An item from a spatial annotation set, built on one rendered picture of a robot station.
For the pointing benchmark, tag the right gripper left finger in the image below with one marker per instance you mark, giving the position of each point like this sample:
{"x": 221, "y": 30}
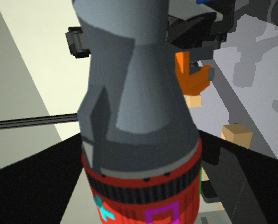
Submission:
{"x": 37, "y": 189}

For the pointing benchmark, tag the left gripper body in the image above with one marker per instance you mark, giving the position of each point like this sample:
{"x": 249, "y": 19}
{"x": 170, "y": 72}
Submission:
{"x": 172, "y": 22}

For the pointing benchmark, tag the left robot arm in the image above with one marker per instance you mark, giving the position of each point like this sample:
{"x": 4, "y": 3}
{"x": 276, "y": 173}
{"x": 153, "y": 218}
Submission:
{"x": 215, "y": 35}

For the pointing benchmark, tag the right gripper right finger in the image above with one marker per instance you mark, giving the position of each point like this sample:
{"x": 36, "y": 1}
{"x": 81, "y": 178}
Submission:
{"x": 245, "y": 181}

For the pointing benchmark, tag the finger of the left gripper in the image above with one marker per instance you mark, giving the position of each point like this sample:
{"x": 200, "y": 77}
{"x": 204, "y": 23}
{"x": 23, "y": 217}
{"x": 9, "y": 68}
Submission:
{"x": 188, "y": 33}

